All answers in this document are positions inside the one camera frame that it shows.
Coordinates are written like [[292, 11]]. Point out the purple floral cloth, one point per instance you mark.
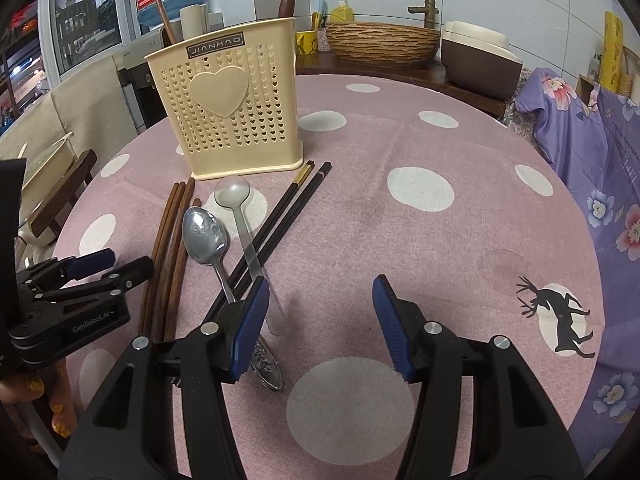
[[605, 170]]

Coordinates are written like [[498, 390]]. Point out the brown wooden chopstick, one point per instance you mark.
[[170, 255], [181, 290], [160, 255], [165, 20], [179, 255]]

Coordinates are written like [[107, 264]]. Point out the cream plastic utensil holder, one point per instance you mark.
[[220, 130]]

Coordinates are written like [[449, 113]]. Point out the wooden shelf box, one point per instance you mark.
[[585, 87]]

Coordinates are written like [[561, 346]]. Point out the black chopstick with gold band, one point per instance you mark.
[[280, 210]]

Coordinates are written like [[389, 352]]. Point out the beige chair cover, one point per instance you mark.
[[85, 105]]

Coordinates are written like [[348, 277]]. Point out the person's left hand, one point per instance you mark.
[[47, 397]]

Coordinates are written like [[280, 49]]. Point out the brass faucet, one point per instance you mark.
[[429, 10]]

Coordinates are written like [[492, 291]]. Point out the shiny steel spoon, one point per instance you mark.
[[205, 235]]

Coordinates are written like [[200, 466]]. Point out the light blue tube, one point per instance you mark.
[[323, 7]]

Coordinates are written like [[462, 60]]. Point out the yellow roll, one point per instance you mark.
[[612, 50]]

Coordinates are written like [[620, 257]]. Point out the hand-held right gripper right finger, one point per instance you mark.
[[392, 330]]

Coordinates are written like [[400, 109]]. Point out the cream and brown rice cooker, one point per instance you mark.
[[480, 60]]

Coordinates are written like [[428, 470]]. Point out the grey floral cloth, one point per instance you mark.
[[515, 115]]

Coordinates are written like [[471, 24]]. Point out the yellow mug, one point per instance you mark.
[[305, 42]]

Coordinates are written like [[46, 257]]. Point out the woven pattern basin sink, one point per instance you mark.
[[382, 45]]

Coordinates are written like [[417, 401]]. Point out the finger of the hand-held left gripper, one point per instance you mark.
[[95, 262], [132, 272]]

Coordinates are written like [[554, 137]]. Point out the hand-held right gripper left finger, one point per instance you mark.
[[250, 330]]

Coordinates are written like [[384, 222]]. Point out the yellow soap dispenser bottle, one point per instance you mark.
[[342, 11]]

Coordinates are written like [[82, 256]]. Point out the dark wooden counter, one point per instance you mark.
[[380, 72]]

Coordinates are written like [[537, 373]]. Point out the pink polka dot tablecloth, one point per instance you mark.
[[400, 220]]

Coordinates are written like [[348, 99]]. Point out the dark wooden stool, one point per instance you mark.
[[65, 195]]

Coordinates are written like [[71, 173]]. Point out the cream cooking pot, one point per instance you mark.
[[45, 162]]

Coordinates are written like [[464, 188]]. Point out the floral patterned cup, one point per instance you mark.
[[323, 40]]

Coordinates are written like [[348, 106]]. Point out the window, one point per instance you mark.
[[75, 20]]

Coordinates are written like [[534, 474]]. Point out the water dispenser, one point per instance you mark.
[[135, 85]]

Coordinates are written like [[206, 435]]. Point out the matte grey metal spoon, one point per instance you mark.
[[232, 192]]

